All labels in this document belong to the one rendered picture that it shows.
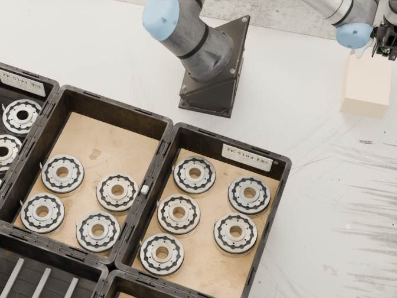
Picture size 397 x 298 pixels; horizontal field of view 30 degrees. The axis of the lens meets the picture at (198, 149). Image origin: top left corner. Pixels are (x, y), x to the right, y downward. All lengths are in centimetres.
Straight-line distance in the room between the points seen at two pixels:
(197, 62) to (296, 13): 135
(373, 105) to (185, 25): 58
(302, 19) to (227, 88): 131
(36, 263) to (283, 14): 183
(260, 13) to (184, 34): 135
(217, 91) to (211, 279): 53
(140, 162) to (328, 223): 52
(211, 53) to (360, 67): 46
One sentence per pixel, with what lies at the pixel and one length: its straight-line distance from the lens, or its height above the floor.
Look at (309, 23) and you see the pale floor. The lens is 322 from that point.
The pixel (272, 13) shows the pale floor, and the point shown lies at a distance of 322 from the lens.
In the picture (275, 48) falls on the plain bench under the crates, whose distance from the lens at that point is 223.
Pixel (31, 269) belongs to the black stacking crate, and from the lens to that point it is 177.
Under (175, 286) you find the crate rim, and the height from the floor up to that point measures 93.
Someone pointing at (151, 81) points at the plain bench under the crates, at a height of 70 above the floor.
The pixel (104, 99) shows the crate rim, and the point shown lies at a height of 93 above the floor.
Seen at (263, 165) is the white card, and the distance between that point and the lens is 181.
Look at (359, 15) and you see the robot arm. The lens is 170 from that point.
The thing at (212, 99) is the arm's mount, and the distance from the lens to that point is 202.
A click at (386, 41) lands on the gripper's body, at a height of 103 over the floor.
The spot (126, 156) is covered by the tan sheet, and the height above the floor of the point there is 83.
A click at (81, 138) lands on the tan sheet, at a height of 83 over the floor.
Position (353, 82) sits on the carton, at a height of 78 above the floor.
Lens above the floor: 247
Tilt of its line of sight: 61 degrees down
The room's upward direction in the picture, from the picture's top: 5 degrees clockwise
